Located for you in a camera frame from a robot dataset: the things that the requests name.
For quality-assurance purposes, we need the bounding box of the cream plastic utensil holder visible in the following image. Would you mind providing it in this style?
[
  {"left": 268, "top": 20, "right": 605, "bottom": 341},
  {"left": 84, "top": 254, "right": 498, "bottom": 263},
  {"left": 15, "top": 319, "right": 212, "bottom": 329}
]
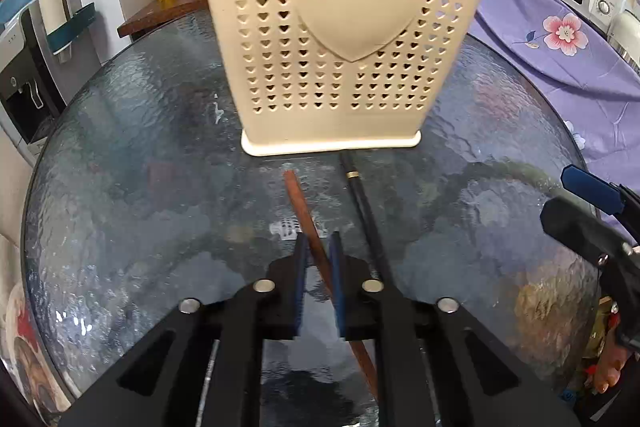
[{"left": 208, "top": 0, "right": 480, "bottom": 156}]

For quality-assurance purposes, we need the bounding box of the water dispenser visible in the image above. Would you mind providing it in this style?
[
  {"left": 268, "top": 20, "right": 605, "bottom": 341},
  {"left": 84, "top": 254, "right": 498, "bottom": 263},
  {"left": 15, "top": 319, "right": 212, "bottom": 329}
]
[{"left": 1, "top": 0, "right": 100, "bottom": 164}]

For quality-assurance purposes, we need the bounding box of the black chopstick gold ring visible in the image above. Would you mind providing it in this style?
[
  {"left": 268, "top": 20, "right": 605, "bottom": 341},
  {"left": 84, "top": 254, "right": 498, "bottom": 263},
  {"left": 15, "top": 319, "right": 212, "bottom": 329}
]
[{"left": 338, "top": 149, "right": 396, "bottom": 287}]

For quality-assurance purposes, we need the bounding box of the person's hand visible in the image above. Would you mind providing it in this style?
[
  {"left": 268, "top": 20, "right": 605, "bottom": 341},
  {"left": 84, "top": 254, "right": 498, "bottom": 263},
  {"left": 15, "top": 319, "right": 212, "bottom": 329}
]
[{"left": 582, "top": 297, "right": 639, "bottom": 393}]

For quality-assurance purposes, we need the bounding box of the wooden counter shelf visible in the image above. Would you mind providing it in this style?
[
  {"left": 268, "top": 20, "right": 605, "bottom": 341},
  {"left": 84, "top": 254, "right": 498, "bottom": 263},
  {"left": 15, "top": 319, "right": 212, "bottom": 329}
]
[{"left": 117, "top": 0, "right": 207, "bottom": 40}]

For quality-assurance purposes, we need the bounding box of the long brown wooden chopstick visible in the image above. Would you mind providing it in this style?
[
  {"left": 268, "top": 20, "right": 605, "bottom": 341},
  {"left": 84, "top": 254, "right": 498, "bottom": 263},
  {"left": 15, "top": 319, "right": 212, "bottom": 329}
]
[{"left": 283, "top": 170, "right": 378, "bottom": 401}]

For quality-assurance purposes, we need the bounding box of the purple floral cloth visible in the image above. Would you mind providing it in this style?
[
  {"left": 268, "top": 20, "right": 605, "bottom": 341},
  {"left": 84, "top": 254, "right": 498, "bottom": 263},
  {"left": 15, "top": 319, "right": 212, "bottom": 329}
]
[{"left": 469, "top": 0, "right": 639, "bottom": 192}]

